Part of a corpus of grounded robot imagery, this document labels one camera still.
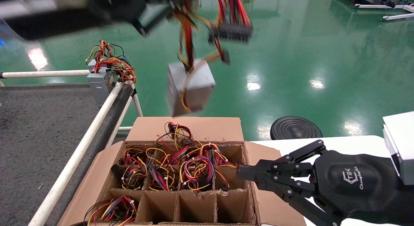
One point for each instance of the dark grey conveyor belt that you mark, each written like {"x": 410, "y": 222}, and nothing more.
{"x": 32, "y": 138}

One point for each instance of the white robot stand frame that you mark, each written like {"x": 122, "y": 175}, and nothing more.
{"x": 397, "y": 17}

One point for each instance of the black round disc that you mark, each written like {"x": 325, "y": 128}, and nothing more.
{"x": 294, "y": 129}

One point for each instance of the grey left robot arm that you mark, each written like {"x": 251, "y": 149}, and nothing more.
{"x": 38, "y": 25}

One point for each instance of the white conveyor support tube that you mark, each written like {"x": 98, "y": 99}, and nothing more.
{"x": 119, "y": 120}
{"x": 137, "y": 104}

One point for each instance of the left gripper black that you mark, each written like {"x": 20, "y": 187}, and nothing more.
{"x": 116, "y": 7}

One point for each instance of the long white conveyor rail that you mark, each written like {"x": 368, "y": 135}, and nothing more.
{"x": 81, "y": 151}

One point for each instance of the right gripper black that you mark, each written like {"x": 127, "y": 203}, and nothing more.
{"x": 355, "y": 187}

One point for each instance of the open cardboard box with dividers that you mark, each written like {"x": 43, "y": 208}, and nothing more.
{"x": 194, "y": 129}

